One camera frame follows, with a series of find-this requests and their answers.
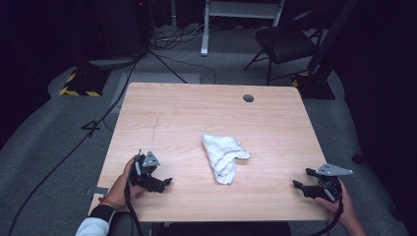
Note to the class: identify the white desk frame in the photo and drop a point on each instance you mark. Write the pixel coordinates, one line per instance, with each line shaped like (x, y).
(239, 10)

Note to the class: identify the grey tape piece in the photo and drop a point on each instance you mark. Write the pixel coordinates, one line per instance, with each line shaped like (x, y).
(98, 190)

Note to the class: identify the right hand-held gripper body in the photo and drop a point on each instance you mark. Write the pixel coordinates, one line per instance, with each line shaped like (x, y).
(327, 183)

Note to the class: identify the black folding chair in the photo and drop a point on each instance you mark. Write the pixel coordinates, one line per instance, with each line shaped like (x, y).
(285, 46)

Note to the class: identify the white towel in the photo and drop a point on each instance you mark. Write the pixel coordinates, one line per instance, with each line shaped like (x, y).
(224, 157)

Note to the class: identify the grey round table grommet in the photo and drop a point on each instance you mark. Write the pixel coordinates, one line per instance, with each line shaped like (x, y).
(248, 98)

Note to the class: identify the person's right hand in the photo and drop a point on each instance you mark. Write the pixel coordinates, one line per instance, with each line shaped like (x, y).
(344, 209)

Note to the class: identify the person's left hand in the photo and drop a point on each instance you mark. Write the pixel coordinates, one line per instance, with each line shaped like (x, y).
(119, 190)

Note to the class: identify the person's dark trouser legs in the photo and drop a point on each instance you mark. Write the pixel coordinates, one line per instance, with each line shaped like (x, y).
(229, 229)

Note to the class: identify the black slanted stand column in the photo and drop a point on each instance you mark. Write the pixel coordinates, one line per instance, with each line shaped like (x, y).
(331, 36)

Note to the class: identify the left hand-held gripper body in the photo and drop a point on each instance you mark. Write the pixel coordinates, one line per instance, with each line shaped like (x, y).
(144, 170)

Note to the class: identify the black yellow striped stand base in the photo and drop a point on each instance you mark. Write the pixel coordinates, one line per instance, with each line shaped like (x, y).
(83, 83)
(314, 87)

